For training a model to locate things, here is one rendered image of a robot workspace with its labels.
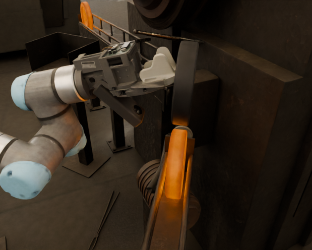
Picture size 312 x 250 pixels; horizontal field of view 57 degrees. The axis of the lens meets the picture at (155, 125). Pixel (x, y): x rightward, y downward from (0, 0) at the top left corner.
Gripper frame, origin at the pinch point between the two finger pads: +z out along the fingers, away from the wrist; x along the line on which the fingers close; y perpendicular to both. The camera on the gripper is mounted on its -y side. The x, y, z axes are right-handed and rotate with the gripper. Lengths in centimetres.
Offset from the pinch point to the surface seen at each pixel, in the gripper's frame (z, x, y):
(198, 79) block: -1.0, 25.3, -12.6
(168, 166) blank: -6.2, -6.3, -16.2
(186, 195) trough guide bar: -3.8, -7.8, -23.1
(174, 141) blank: -4.9, -1.8, -13.5
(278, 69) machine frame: 18.7, 17.9, -10.3
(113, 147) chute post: -69, 87, -77
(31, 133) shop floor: -127, 93, -62
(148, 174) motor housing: -20.2, 14.6, -36.5
